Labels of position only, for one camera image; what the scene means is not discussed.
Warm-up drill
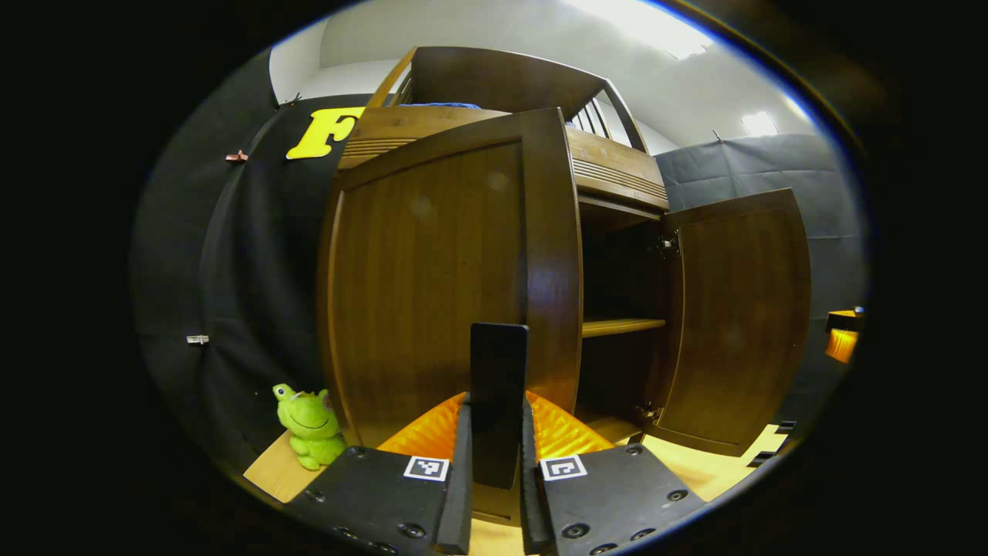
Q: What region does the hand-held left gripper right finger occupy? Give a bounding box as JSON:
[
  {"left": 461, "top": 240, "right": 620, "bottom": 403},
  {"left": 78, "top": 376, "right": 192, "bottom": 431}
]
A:
[{"left": 520, "top": 391, "right": 707, "bottom": 556}]

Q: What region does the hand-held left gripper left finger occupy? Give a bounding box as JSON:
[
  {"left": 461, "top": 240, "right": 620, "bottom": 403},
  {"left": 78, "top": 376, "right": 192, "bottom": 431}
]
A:
[{"left": 282, "top": 392, "right": 473, "bottom": 556}]

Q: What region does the wooden shoe cabinet door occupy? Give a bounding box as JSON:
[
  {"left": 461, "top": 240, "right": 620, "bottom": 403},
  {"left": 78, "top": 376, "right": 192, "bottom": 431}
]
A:
[
  {"left": 647, "top": 188, "right": 812, "bottom": 457},
  {"left": 316, "top": 107, "right": 584, "bottom": 526}
]

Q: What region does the black door handle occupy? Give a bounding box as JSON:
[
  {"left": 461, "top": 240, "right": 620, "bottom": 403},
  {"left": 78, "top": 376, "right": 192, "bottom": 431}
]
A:
[{"left": 469, "top": 322, "right": 530, "bottom": 490}]

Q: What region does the wooden double-door shoe cabinet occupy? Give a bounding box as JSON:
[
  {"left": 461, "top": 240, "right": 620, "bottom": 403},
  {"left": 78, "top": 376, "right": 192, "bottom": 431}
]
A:
[{"left": 316, "top": 46, "right": 812, "bottom": 526}]

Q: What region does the green frog plush toy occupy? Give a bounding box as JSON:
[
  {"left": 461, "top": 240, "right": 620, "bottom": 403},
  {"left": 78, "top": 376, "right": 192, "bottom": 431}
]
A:
[{"left": 272, "top": 383, "right": 348, "bottom": 471}]

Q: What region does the wooden inner shelf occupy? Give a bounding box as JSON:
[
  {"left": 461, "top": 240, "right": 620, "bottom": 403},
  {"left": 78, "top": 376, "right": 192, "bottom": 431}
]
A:
[{"left": 581, "top": 317, "right": 667, "bottom": 339}]

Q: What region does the wooden drawer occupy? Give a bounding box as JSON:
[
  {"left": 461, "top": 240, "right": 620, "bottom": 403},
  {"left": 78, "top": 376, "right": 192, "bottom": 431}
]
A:
[{"left": 338, "top": 106, "right": 671, "bottom": 212}]

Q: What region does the long ceiling light panel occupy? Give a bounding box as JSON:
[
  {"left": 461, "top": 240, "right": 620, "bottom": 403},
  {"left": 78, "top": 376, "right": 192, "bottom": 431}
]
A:
[{"left": 571, "top": 0, "right": 715, "bottom": 61}]

